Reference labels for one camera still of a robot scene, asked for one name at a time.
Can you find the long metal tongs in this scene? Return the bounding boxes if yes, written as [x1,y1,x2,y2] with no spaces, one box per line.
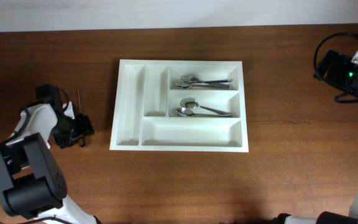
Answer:
[76,89,88,149]

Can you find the large steel spoon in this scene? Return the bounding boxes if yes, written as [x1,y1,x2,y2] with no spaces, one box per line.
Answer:
[176,108,233,118]
[180,98,233,116]

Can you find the steel fork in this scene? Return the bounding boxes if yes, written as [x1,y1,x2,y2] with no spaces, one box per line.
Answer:
[180,75,233,84]
[172,80,193,89]

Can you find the steel fork crosswise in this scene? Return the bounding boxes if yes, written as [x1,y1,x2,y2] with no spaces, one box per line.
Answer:
[174,81,233,90]

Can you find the white plastic knife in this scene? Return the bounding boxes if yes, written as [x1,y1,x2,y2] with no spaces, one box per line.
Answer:
[63,101,75,119]

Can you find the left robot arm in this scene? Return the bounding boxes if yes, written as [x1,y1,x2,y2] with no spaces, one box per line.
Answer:
[0,84,100,223]

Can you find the white cutlery tray organizer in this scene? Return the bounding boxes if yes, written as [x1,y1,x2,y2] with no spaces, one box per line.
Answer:
[110,59,249,152]

